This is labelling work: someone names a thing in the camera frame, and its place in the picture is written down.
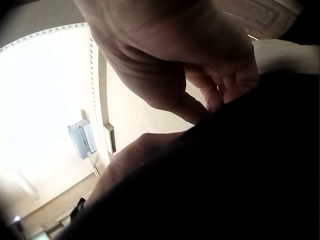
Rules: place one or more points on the person's right hand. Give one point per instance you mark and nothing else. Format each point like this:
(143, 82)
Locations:
(160, 37)

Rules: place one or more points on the person's left hand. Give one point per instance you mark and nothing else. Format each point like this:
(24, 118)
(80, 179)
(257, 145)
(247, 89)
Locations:
(130, 157)

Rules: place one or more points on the person's right thumb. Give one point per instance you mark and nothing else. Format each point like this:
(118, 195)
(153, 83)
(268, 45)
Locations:
(185, 110)

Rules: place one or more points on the person's right fingers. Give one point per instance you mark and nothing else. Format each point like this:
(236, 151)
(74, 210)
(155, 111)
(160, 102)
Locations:
(225, 82)

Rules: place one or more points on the dark cloth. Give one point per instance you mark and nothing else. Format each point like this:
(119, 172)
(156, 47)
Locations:
(225, 175)

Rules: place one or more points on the white cloth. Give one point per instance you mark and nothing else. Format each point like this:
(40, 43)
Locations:
(282, 55)

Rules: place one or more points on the white wall fixture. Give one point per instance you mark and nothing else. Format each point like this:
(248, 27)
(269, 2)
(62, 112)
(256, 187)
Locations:
(109, 138)

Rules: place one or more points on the grey metal wall box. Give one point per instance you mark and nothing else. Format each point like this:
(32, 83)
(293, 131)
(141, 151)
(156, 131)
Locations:
(80, 138)

